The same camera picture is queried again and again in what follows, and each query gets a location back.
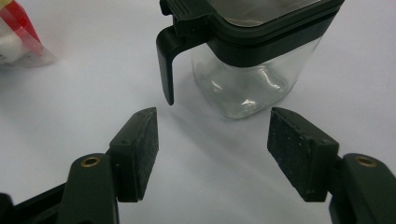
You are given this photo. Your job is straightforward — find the clear jar with black lid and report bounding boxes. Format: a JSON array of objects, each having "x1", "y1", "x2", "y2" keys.
[{"x1": 155, "y1": 0, "x2": 346, "y2": 120}]

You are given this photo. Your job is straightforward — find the red and clear refill pouch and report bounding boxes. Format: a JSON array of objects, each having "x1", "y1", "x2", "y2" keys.
[{"x1": 0, "y1": 0, "x2": 57, "y2": 68}]

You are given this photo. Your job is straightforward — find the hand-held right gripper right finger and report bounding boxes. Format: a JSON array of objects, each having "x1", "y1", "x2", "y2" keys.
[{"x1": 266, "y1": 106, "x2": 396, "y2": 224}]

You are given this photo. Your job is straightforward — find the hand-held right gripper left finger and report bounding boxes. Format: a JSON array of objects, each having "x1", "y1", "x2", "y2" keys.
[{"x1": 56, "y1": 106, "x2": 160, "y2": 224}]

